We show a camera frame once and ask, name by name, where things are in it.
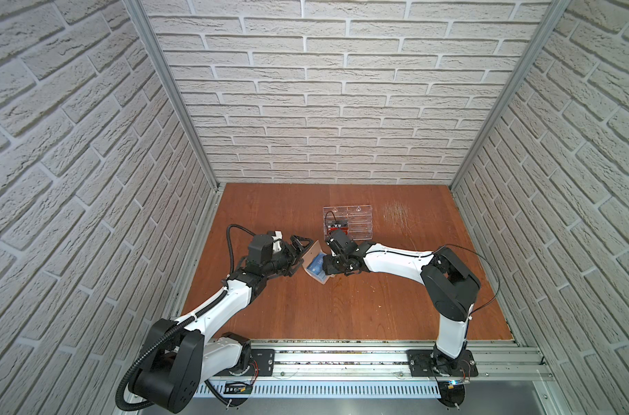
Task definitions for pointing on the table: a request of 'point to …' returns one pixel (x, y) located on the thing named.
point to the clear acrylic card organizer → (358, 219)
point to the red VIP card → (344, 229)
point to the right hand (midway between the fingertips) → (332, 264)
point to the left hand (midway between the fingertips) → (314, 246)
